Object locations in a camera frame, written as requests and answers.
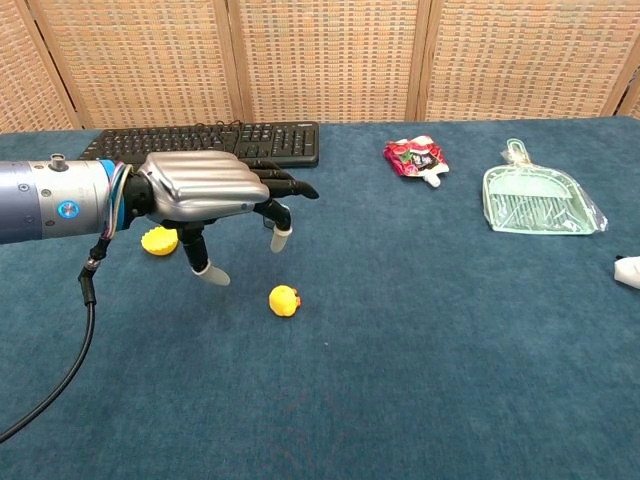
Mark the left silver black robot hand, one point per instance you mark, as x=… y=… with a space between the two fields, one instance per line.
x=205 y=182

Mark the small yellow toy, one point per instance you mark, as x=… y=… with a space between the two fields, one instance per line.
x=282 y=300

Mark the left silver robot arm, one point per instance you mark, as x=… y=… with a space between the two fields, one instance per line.
x=50 y=200

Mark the white object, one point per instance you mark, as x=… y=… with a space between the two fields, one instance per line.
x=630 y=272

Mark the yellow ridged bottle cap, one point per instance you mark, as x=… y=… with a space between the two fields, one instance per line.
x=160 y=245

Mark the black computer keyboard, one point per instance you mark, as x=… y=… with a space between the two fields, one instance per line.
x=280 y=142

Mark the woven rattan screen panel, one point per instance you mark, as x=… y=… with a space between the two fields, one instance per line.
x=25 y=75
x=525 y=60
x=330 y=60
x=145 y=60
x=634 y=95

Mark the red spouted drink pouch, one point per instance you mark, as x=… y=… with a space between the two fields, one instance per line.
x=415 y=157

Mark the blue table cloth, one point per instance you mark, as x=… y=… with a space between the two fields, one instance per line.
x=400 y=350

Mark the green dustpan set in bag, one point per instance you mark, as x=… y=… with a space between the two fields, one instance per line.
x=540 y=205

